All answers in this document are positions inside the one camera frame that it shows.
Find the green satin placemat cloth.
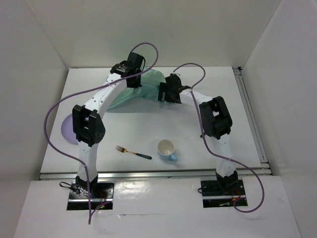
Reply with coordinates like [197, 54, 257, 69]
[106, 68, 167, 111]

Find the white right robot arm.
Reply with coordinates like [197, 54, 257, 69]
[158, 74, 238, 195]

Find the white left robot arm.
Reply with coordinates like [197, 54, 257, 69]
[72, 52, 145, 198]

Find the light blue mug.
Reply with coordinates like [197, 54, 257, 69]
[157, 139, 177, 163]

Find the purple plate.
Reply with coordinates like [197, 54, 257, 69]
[61, 114, 78, 145]

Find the gold fork green handle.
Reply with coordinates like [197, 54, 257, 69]
[115, 145, 152, 160]

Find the aluminium right rail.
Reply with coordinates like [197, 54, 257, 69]
[232, 67, 270, 170]

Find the aluminium rail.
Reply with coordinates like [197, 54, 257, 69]
[232, 67, 270, 170]
[39, 168, 272, 180]

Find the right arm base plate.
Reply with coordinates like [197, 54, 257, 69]
[197, 179, 248, 208]

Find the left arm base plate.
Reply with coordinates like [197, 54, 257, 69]
[60, 182, 114, 211]

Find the aluminium front rail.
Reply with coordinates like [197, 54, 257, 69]
[39, 168, 272, 180]

